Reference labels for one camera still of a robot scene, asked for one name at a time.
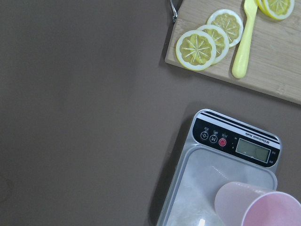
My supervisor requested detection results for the pink plastic cup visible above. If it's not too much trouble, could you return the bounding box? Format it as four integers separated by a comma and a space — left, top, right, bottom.
214, 182, 301, 226

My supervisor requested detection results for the digital kitchen scale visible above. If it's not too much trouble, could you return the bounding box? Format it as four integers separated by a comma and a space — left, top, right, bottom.
157, 109, 282, 226

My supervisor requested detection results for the lemon slice top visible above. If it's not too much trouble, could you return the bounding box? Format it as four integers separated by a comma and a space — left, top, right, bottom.
175, 30, 216, 71

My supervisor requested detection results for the yellow plastic knife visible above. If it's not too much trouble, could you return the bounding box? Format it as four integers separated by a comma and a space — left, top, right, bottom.
232, 0, 258, 79

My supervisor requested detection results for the lemon slice middle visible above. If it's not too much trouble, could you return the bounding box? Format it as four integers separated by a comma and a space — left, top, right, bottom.
197, 24, 230, 65

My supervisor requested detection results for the lemon slice lower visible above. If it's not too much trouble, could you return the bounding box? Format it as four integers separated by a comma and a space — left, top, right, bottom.
207, 9, 244, 48

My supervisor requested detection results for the lemon slice under pair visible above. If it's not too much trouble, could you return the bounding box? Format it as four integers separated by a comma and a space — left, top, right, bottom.
256, 0, 266, 13

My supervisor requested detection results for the lemon slice front pair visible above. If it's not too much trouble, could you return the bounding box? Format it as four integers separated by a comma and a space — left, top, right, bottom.
262, 0, 295, 20

